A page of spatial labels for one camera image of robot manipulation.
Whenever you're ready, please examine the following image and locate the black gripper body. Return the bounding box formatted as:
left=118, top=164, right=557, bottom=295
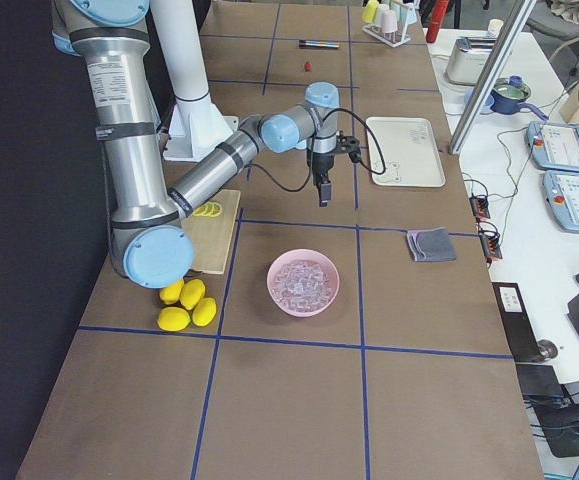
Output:
left=306, top=149, right=335, bottom=186

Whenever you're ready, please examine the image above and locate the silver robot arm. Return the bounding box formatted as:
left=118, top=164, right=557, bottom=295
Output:
left=51, top=1, right=339, bottom=289

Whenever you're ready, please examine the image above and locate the pink bowl of ice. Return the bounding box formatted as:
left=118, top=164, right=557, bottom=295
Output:
left=266, top=249, right=340, bottom=317

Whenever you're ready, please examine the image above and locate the white cup rack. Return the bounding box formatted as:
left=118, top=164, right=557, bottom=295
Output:
left=361, top=0, right=419, bottom=48

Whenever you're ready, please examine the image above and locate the pink cup on rack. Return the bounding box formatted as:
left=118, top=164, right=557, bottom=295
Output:
left=376, top=9, right=398, bottom=35

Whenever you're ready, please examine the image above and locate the yellow cup on rack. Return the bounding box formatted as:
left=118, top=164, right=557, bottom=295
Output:
left=362, top=0, right=380, bottom=24

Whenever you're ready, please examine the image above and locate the cream bear serving tray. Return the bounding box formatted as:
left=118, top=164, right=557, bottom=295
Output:
left=366, top=117, right=445, bottom=188

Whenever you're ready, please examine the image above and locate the row of lemon slices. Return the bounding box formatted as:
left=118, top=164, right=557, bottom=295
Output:
left=192, top=200, right=223, bottom=219

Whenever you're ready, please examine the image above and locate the wooden cutting board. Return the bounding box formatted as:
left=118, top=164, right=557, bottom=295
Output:
left=182, top=189, right=241, bottom=274

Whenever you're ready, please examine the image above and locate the black metal muddler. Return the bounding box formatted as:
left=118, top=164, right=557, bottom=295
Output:
left=298, top=39, right=340, bottom=50

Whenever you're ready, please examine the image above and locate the folded grey cloth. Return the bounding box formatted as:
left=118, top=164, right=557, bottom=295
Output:
left=406, top=227, right=457, bottom=262

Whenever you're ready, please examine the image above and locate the upper orange connector board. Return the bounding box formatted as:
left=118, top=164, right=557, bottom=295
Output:
left=469, top=195, right=491, bottom=220

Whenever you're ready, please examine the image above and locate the orange connector board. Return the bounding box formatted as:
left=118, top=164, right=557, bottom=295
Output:
left=469, top=195, right=491, bottom=220
left=479, top=230, right=503, bottom=264

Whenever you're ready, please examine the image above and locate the yellow lemon back right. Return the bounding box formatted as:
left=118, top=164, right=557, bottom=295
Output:
left=179, top=279, right=206, bottom=310

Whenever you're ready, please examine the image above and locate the yellow lemon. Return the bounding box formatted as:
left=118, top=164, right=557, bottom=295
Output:
left=159, top=279, right=185, bottom=305
left=191, top=297, right=217, bottom=327
left=179, top=279, right=206, bottom=310
left=157, top=306, right=191, bottom=332

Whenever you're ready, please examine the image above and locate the yellow lemon front right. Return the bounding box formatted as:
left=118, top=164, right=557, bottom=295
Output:
left=191, top=297, right=217, bottom=327

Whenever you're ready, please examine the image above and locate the lower orange connector board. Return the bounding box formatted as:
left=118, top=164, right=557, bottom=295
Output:
left=479, top=230, right=503, bottom=264

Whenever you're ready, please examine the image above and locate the yellow lemon back left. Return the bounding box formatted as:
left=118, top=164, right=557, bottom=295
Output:
left=159, top=279, right=185, bottom=305

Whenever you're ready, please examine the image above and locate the red bottle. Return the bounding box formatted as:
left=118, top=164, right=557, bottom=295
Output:
left=425, top=0, right=450, bottom=44

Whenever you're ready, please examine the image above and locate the blue pot with lid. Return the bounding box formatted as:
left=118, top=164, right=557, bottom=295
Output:
left=491, top=75, right=548, bottom=121

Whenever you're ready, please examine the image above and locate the yellow lemon front left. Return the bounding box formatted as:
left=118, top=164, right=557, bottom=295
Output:
left=157, top=306, right=191, bottom=332

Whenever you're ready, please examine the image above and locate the upper teach pendant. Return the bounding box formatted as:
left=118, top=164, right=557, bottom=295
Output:
left=527, top=121, right=579, bottom=173

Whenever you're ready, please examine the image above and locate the teach pendant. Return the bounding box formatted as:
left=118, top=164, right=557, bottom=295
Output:
left=527, top=121, right=579, bottom=173
left=542, top=170, right=579, bottom=234

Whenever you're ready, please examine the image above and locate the black power strip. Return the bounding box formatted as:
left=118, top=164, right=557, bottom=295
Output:
left=492, top=282, right=540, bottom=362

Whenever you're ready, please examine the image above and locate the lower teach pendant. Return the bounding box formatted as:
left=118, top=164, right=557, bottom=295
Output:
left=542, top=170, right=579, bottom=234

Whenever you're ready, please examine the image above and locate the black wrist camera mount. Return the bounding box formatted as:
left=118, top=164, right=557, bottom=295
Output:
left=337, top=134, right=362, bottom=164

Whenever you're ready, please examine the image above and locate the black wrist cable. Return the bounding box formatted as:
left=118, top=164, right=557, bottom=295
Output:
left=248, top=107, right=390, bottom=192

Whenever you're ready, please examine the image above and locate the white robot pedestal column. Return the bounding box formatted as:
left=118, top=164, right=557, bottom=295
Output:
left=150, top=0, right=237, bottom=162

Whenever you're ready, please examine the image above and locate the aluminium frame post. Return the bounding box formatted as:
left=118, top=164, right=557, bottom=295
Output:
left=448, top=0, right=537, bottom=155

